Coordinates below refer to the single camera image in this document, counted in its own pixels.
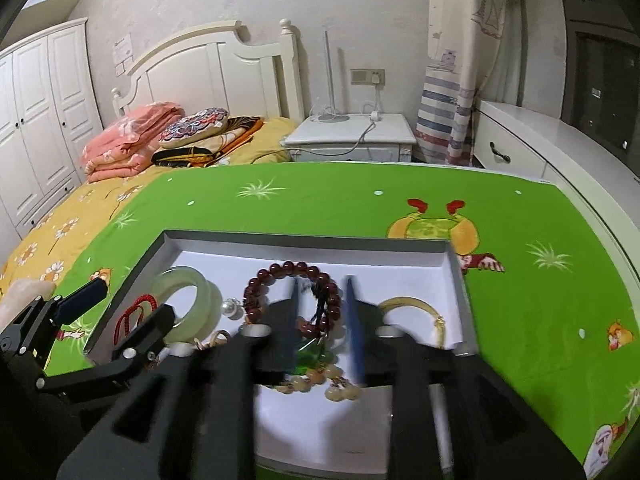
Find wall socket panel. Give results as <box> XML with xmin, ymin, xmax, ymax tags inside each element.
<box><xmin>350</xmin><ymin>68</ymin><xmax>385</xmax><ymax>86</ymax></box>

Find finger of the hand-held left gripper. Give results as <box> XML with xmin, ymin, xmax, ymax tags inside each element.
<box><xmin>37</xmin><ymin>304</ymin><xmax>177</xmax><ymax>403</ymax></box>
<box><xmin>22</xmin><ymin>279</ymin><xmax>109</xmax><ymax>357</ymax></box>

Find green cartoon printed cloth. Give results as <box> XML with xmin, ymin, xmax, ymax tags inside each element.
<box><xmin>45</xmin><ymin>162</ymin><xmax>637</xmax><ymax>480</ymax></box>

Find white slim desk lamp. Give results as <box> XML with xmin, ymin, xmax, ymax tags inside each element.
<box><xmin>314</xmin><ymin>30</ymin><xmax>351</xmax><ymax>124</ymax></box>

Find person's left hand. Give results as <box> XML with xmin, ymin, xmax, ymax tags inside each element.
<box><xmin>0</xmin><ymin>280</ymin><xmax>57</xmax><ymax>333</ymax></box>

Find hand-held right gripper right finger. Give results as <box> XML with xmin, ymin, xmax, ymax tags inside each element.
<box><xmin>345</xmin><ymin>275</ymin><xmax>586</xmax><ymax>480</ymax></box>

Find sailboat printed curtain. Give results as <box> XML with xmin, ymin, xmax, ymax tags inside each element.
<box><xmin>414</xmin><ymin>0</ymin><xmax>506</xmax><ymax>166</ymax></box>

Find green pendant with black knot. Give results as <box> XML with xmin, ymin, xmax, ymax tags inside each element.
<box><xmin>295</xmin><ymin>280</ymin><xmax>337</xmax><ymax>376</ymax></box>

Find dark red bead bracelet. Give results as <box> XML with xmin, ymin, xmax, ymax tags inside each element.
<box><xmin>242</xmin><ymin>261</ymin><xmax>346</xmax><ymax>346</ymax></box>

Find gold bangle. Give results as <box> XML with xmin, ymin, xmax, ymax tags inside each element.
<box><xmin>377</xmin><ymin>296</ymin><xmax>446</xmax><ymax>351</ymax></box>

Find white bed headboard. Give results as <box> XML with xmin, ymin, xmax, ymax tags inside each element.
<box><xmin>111</xmin><ymin>19</ymin><xmax>306</xmax><ymax>124</ymax></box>

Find white dresser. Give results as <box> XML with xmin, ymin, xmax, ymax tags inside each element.
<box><xmin>472</xmin><ymin>100</ymin><xmax>640</xmax><ymax>261</ymax></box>

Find white nightstand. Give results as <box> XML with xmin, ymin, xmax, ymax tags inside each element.
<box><xmin>283</xmin><ymin>112</ymin><xmax>417</xmax><ymax>164</ymax></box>

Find white charger cable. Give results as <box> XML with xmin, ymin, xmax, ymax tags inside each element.
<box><xmin>250</xmin><ymin>74</ymin><xmax>383</xmax><ymax>163</ymax></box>

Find red braided cord bracelet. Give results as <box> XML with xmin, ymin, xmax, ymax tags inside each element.
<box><xmin>114</xmin><ymin>294</ymin><xmax>159</xmax><ymax>356</ymax></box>

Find pink folded quilt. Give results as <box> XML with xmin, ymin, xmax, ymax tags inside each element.
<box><xmin>81</xmin><ymin>101</ymin><xmax>186</xmax><ymax>183</ymax></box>

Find orange and black blanket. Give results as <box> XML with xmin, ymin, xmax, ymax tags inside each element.
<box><xmin>151</xmin><ymin>116</ymin><xmax>266</xmax><ymax>167</ymax></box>

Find white wardrobe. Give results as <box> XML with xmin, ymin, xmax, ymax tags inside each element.
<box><xmin>0</xmin><ymin>17</ymin><xmax>104</xmax><ymax>241</ymax></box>

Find patterned round pillow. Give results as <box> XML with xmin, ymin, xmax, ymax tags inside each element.
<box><xmin>159</xmin><ymin>106</ymin><xmax>231</xmax><ymax>150</ymax></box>

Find paper sheets on wall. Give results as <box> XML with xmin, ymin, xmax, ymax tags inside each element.
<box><xmin>114</xmin><ymin>34</ymin><xmax>134</xmax><ymax>77</ymax></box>

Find grey shallow tray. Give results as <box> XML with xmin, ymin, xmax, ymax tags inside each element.
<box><xmin>85</xmin><ymin>230</ymin><xmax>473</xmax><ymax>473</ymax></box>

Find pale green jade bangle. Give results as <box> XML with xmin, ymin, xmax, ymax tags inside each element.
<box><xmin>150</xmin><ymin>266</ymin><xmax>223</xmax><ymax>343</ymax></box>

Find multicolour agate bead bracelet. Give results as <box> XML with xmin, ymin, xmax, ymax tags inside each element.
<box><xmin>270</xmin><ymin>365</ymin><xmax>362</xmax><ymax>404</ymax></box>

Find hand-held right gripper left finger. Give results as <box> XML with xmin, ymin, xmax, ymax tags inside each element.
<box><xmin>57</xmin><ymin>280</ymin><xmax>302</xmax><ymax>480</ymax></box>

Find yellow floral bed sheet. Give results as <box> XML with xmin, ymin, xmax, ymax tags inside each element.
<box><xmin>0</xmin><ymin>117</ymin><xmax>301</xmax><ymax>306</ymax></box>

